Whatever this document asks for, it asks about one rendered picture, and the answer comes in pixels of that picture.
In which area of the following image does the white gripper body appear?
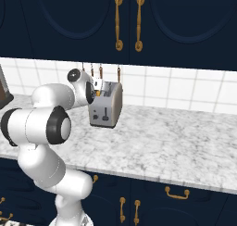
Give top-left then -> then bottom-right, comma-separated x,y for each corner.
93,77 -> 104,91

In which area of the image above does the silver toaster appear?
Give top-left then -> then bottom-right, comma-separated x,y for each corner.
88,81 -> 124,130

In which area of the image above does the black toaster lever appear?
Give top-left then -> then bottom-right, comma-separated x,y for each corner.
102,107 -> 110,121

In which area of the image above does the navy upper cupboard door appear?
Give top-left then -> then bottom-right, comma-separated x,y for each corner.
0,0 -> 35,60
129,0 -> 237,72
30,0 -> 131,66

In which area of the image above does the navy cupboard door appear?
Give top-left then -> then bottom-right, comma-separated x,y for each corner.
131,201 -> 230,226
0,0 -> 35,60
30,0 -> 131,66
81,191 -> 132,226
129,0 -> 237,72

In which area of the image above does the dark brown framed board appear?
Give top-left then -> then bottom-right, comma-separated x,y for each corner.
0,65 -> 15,110

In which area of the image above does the navy drawer front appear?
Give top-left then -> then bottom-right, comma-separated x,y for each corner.
131,177 -> 231,209
82,170 -> 132,196

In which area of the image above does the navy lower cupboard door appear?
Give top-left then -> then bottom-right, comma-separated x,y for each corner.
81,191 -> 132,226
131,201 -> 230,226

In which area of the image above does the navy lower cupboard run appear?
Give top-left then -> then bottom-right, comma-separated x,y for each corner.
0,157 -> 59,226

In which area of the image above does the brass upper cupboard handle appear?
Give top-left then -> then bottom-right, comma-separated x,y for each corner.
114,0 -> 125,52
134,0 -> 146,53

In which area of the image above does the brass cupboard handle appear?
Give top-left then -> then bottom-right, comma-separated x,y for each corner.
134,0 -> 146,53
133,199 -> 142,226
118,196 -> 127,224
114,0 -> 125,52

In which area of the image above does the brass lower cupboard handle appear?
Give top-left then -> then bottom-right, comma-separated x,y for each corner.
118,196 -> 127,224
133,199 -> 142,226

